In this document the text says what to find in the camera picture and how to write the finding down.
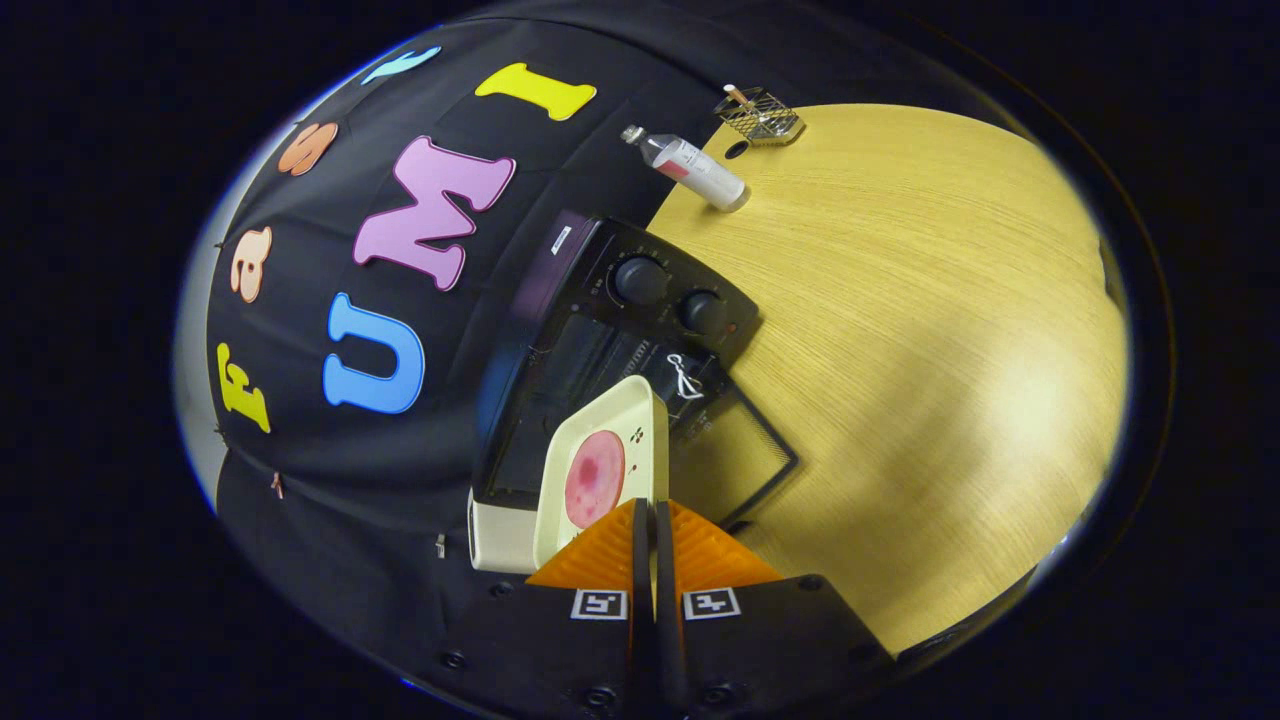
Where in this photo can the clear plastic bottle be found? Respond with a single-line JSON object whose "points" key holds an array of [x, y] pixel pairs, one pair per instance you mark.
{"points": [[695, 170]]}

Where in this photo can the cream square tray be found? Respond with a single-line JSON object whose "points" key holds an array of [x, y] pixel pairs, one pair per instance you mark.
{"points": [[610, 410]]}

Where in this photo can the black toaster oven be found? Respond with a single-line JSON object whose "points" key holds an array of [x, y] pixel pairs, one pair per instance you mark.
{"points": [[590, 250]]}

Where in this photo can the pale stick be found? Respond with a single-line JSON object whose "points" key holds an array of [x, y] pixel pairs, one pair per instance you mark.
{"points": [[738, 96]]}

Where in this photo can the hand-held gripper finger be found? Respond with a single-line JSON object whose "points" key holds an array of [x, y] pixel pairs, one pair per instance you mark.
{"points": [[642, 560], [664, 560]]}

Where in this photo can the white bread toaster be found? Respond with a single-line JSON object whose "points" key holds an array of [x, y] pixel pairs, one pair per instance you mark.
{"points": [[500, 540]]}

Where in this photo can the pink round food slice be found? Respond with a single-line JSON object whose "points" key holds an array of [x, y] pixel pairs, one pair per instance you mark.
{"points": [[595, 475]]}

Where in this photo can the small black disc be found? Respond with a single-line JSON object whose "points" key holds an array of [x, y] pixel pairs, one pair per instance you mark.
{"points": [[737, 150]]}

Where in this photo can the black backdrop cloth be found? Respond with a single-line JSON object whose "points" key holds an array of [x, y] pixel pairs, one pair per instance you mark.
{"points": [[300, 250]]}

